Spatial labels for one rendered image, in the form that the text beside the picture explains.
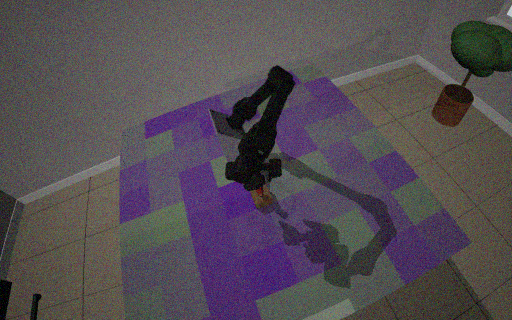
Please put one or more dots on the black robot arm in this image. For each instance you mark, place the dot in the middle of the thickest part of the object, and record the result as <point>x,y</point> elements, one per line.
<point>261,136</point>

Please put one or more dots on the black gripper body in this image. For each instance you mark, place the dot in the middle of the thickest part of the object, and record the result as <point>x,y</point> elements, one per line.
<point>274,167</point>

